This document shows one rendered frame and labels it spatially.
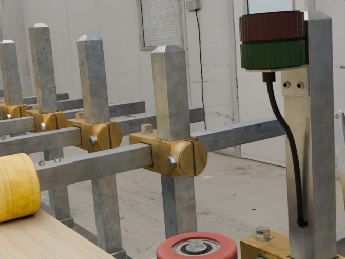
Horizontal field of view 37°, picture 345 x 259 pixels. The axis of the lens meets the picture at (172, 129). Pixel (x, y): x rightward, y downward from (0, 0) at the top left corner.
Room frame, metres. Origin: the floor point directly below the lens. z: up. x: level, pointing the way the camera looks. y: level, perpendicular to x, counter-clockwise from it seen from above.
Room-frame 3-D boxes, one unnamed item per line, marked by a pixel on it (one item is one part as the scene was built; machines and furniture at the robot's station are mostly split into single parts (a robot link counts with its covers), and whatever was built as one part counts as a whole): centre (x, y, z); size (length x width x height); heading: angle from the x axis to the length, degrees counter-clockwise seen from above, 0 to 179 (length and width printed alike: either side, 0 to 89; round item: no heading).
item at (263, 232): (0.57, -0.10, 0.88); 0.02 x 0.02 x 0.01
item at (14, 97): (1.35, 0.41, 0.90); 0.03 x 0.03 x 0.48; 33
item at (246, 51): (0.48, -0.10, 1.09); 0.06 x 0.06 x 0.02
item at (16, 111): (1.36, 0.42, 0.95); 0.13 x 0.06 x 0.05; 33
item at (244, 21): (0.48, -0.10, 1.11); 0.06 x 0.06 x 0.02
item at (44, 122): (1.16, 0.29, 0.95); 0.13 x 0.06 x 0.05; 33
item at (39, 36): (1.14, 0.27, 0.93); 0.03 x 0.03 x 0.48; 33
